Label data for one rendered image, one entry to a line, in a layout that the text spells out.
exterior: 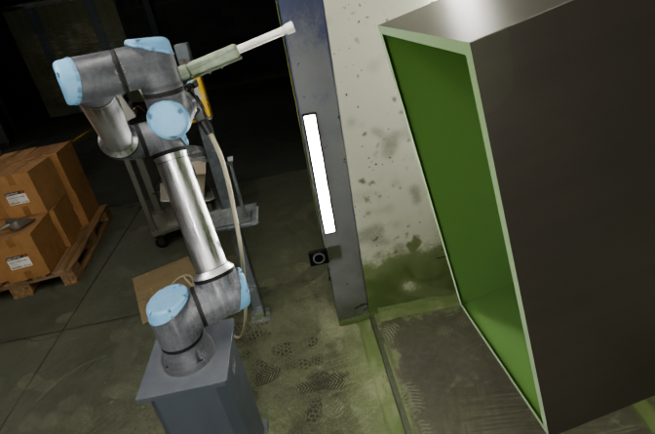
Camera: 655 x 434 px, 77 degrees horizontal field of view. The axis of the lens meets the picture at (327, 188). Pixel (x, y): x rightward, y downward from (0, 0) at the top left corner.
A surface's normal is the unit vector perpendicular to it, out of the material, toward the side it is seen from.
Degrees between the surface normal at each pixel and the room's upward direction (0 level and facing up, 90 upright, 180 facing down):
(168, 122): 96
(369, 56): 90
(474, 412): 0
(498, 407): 0
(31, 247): 90
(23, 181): 90
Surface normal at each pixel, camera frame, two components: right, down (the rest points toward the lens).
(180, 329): 0.47, 0.31
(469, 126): 0.15, 0.41
